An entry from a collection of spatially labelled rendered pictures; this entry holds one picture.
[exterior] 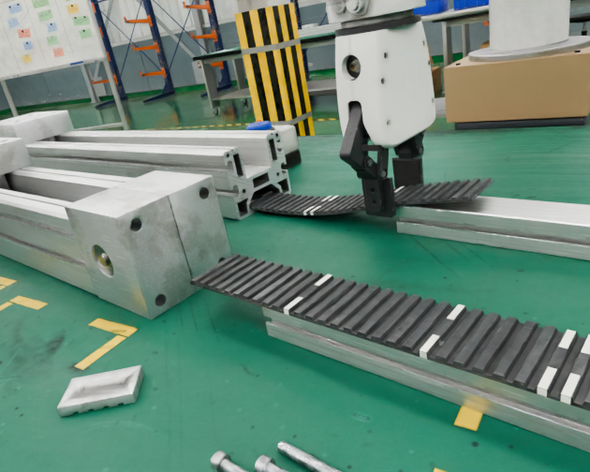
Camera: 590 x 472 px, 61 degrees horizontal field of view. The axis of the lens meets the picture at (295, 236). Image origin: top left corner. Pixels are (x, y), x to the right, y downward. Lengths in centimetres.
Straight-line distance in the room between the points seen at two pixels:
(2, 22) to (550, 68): 626
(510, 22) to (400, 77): 49
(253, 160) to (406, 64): 27
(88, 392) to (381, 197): 29
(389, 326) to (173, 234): 21
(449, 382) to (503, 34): 71
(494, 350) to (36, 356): 34
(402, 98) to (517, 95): 45
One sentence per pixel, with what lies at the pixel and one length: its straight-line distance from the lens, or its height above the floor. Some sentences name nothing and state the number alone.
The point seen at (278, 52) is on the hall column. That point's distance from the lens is 375.
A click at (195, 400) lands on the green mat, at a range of 34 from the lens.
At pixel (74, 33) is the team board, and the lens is 620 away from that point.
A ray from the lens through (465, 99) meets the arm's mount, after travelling 91.
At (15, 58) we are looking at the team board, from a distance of 672.
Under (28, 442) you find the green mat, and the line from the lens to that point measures 37.
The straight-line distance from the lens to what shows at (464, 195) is 46.
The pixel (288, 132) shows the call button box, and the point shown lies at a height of 83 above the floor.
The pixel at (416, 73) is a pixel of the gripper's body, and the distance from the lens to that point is 48.
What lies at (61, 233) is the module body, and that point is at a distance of 53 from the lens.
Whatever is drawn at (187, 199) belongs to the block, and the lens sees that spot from 44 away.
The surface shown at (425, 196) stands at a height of 82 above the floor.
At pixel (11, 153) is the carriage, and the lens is 81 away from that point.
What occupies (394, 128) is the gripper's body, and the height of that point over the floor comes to 89.
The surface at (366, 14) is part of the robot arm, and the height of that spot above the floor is 98.
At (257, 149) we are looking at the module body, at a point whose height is 85.
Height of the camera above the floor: 99
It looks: 23 degrees down
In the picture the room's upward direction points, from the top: 11 degrees counter-clockwise
